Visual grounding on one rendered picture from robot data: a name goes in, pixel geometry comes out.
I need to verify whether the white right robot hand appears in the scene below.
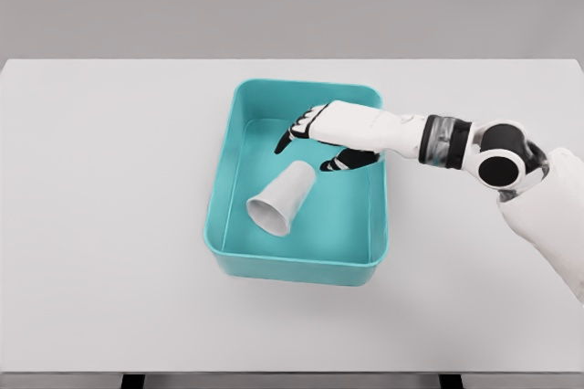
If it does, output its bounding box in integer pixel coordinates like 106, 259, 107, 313
274, 100, 387, 174

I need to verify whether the white paper cup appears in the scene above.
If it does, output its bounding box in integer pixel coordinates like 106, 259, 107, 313
245, 160, 317, 238

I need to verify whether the teal plastic basket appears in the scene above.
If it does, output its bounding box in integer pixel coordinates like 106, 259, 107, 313
202, 78, 391, 289

